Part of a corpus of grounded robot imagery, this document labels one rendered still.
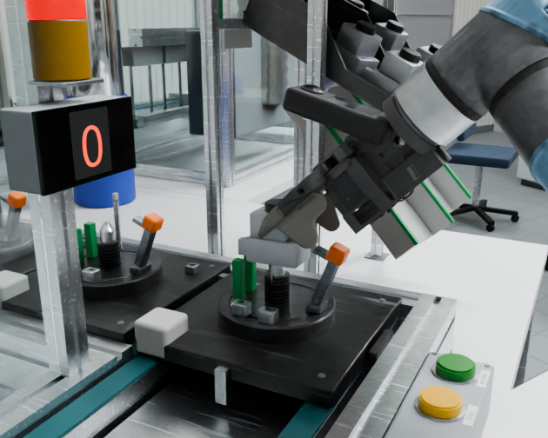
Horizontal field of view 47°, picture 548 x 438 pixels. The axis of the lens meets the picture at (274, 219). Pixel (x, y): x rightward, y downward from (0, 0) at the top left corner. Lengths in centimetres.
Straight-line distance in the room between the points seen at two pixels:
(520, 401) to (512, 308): 27
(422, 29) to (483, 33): 646
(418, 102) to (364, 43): 34
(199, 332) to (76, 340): 14
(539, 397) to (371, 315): 24
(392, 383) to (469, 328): 37
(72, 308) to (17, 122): 21
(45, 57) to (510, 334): 75
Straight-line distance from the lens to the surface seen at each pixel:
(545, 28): 59
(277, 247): 71
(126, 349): 74
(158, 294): 84
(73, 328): 69
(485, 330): 102
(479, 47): 59
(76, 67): 58
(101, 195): 162
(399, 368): 70
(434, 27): 719
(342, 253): 69
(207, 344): 71
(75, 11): 58
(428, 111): 60
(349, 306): 80
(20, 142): 57
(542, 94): 56
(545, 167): 55
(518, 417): 84
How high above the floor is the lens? 131
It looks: 18 degrees down
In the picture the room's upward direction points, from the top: straight up
